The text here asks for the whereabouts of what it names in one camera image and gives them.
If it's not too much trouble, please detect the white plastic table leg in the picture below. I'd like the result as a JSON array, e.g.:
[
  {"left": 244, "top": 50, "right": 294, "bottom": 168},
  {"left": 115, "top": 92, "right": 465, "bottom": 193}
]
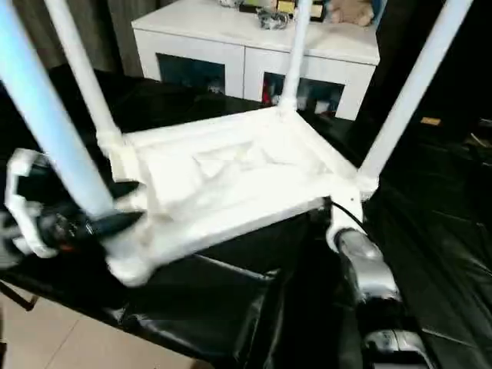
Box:
[
  {"left": 43, "top": 0, "right": 125, "bottom": 149},
  {"left": 0, "top": 0, "right": 113, "bottom": 217},
  {"left": 279, "top": 0, "right": 313, "bottom": 116},
  {"left": 359, "top": 0, "right": 474, "bottom": 193}
]

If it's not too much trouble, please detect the grey-green curtain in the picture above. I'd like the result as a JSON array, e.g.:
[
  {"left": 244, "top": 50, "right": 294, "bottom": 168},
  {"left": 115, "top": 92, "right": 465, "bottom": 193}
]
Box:
[{"left": 21, "top": 0, "right": 172, "bottom": 75}]

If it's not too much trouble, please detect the white cabinet with glass doors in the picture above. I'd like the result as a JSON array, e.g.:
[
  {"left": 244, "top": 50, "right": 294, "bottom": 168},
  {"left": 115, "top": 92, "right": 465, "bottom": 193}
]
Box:
[{"left": 131, "top": 3, "right": 381, "bottom": 121}]

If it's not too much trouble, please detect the black and white bundle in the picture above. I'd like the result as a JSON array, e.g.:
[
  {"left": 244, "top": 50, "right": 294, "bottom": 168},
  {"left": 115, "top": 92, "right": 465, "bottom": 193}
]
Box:
[{"left": 256, "top": 9, "right": 288, "bottom": 32}]

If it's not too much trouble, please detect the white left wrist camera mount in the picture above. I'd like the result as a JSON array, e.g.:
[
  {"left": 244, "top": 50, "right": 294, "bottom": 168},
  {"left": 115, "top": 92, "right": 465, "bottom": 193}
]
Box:
[{"left": 5, "top": 148, "right": 59, "bottom": 259}]

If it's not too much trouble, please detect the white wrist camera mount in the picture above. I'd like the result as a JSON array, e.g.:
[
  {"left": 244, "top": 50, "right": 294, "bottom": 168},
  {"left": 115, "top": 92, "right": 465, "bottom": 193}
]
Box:
[
  {"left": 5, "top": 148, "right": 59, "bottom": 259},
  {"left": 325, "top": 188, "right": 365, "bottom": 251}
]

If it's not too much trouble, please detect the black tripod stand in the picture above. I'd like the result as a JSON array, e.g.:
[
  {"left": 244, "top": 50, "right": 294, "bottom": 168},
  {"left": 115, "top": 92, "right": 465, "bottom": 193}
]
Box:
[{"left": 0, "top": 278, "right": 38, "bottom": 313}]

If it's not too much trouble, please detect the black mat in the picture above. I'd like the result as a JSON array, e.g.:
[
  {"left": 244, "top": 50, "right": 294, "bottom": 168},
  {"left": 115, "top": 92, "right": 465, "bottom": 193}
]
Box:
[{"left": 0, "top": 63, "right": 492, "bottom": 369}]

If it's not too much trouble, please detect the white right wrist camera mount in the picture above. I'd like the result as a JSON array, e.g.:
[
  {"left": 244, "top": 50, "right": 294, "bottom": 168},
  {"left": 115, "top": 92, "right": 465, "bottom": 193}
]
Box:
[{"left": 325, "top": 188, "right": 365, "bottom": 251}]

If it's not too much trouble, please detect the white plastic table top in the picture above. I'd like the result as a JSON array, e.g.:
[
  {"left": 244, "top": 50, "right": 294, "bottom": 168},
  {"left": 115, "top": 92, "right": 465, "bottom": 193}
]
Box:
[{"left": 98, "top": 107, "right": 381, "bottom": 288}]

